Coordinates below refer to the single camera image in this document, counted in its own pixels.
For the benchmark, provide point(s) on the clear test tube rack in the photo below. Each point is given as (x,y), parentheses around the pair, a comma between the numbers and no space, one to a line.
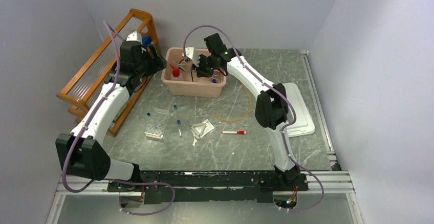
(156,124)

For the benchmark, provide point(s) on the blue stapler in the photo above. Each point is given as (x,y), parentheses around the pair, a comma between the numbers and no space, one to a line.
(146,40)

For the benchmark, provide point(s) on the white plastic lid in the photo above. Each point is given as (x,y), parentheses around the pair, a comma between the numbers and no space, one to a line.
(304,124)

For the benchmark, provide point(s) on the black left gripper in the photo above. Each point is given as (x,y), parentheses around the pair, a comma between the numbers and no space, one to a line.
(157,64)

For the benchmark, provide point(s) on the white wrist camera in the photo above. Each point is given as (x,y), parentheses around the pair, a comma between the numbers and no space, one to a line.
(134,36)
(191,54)

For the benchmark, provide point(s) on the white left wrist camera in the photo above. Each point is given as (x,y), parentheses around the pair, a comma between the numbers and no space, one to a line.
(134,36)

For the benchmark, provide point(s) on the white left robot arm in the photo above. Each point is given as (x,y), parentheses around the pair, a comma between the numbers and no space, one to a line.
(80,152)

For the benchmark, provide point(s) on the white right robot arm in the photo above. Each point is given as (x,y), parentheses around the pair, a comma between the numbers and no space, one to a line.
(273,111)

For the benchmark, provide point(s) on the glass dropper blue fittings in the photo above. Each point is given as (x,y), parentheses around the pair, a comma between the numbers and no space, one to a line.
(178,121)

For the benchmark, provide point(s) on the orange wooden rack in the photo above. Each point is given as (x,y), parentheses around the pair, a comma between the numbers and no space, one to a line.
(84,88)

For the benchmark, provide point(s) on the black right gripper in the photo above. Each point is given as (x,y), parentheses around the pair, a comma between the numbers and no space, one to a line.
(200,71)

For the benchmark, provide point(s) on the red white marker pen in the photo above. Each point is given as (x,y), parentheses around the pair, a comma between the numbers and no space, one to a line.
(239,132)

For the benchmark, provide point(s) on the white bottle red cap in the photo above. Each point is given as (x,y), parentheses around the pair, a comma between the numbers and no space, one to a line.
(176,74)

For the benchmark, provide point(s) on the pink plastic bin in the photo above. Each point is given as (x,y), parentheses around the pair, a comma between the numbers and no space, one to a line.
(191,85)

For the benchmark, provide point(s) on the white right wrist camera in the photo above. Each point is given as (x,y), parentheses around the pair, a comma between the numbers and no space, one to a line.
(191,54)

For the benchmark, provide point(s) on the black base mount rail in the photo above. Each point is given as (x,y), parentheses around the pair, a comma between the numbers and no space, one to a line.
(196,186)

